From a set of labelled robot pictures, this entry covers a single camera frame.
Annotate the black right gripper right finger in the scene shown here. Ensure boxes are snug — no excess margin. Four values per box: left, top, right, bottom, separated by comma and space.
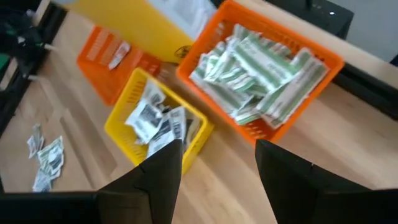
254, 139, 371, 224

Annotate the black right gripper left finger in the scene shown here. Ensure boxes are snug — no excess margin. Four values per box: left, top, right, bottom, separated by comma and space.
98, 139, 183, 224

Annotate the yellow plastic basket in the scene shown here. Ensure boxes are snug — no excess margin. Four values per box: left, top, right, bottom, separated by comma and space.
104, 67, 215, 175

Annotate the orange plastic basket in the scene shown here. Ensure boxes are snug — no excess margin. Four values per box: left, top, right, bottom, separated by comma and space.
176, 0, 346, 146
76, 25, 163, 106

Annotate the white cylindrical cup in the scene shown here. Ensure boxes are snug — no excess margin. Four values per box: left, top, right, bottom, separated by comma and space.
67, 0, 218, 65

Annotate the black box white dot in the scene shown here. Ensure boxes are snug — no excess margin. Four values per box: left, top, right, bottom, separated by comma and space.
267, 0, 356, 40

